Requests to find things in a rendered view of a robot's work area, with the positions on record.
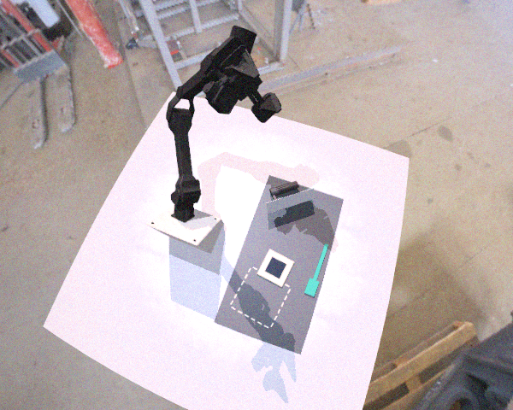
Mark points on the peach square tile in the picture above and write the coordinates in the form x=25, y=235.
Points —
x=275, y=267

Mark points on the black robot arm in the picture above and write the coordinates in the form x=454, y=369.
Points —
x=221, y=98

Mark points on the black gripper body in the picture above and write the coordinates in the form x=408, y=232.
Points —
x=245, y=87

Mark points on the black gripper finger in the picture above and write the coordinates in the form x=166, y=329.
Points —
x=271, y=105
x=240, y=63

